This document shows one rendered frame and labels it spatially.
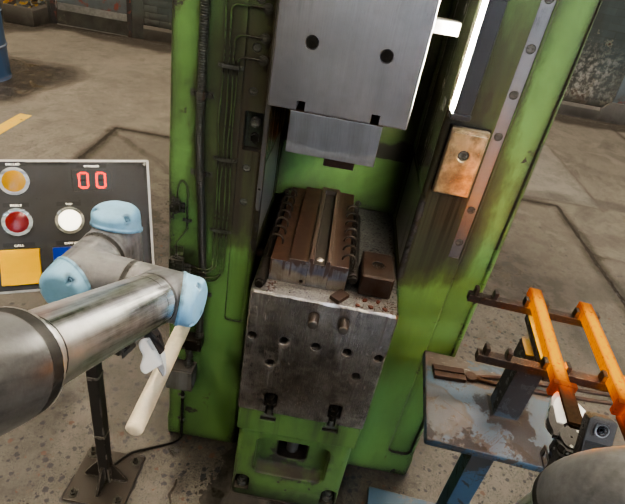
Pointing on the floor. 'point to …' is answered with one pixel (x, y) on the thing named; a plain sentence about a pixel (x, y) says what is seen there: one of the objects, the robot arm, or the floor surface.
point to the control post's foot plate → (122, 481)
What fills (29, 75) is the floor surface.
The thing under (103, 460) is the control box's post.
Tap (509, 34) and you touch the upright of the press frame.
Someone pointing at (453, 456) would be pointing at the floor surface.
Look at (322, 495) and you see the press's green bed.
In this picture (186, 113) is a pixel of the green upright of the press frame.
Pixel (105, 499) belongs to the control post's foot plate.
